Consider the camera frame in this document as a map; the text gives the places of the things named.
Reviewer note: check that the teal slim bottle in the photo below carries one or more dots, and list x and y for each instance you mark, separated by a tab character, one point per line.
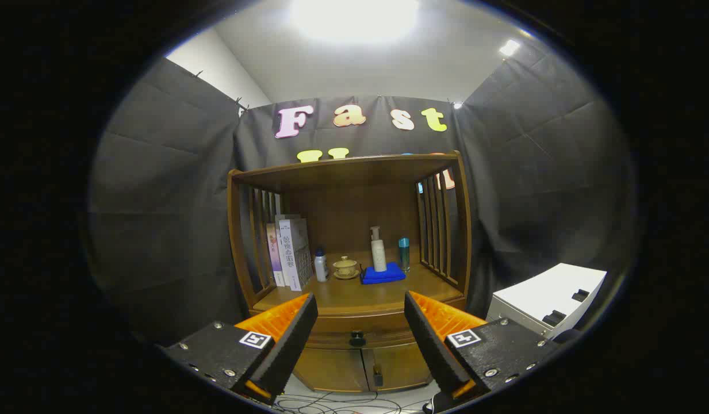
404	253

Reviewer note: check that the white pump bottle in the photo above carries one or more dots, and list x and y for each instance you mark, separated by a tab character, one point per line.
378	253

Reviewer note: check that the small ceiling light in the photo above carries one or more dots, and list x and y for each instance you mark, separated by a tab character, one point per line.
509	47

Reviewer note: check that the blue folded cloth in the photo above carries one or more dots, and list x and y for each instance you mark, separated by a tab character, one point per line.
383	276

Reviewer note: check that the thin white book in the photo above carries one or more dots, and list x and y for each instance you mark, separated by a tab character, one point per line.
281	253

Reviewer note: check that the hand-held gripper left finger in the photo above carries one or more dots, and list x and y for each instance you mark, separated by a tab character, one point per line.
291	345

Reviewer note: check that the thick white patterned book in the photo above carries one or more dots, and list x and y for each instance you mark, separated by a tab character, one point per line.
298	256

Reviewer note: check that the large ceiling light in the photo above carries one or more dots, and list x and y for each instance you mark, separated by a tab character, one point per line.
354	17

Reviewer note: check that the yellow lidded teacup with saucer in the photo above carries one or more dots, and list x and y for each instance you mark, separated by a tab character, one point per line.
345	267

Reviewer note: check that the black backdrop cloth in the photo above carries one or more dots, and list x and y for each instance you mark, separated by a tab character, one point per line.
170	201

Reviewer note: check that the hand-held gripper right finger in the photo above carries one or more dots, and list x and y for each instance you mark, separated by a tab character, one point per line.
432	345

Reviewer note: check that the wooden cabinet door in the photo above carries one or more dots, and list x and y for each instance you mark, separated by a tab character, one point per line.
331	368
403	365

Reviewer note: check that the white storage box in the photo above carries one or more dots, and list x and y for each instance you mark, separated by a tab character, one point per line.
547	290

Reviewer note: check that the small white bottle blue cap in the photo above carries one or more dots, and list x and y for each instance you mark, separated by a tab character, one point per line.
321	267

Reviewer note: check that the brown wooden cabinet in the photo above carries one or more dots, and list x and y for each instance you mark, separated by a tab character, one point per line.
354	213

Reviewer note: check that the purple spine book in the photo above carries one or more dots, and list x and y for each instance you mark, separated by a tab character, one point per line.
273	259

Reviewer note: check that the wooden countertop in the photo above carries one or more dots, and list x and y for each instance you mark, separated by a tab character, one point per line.
354	296

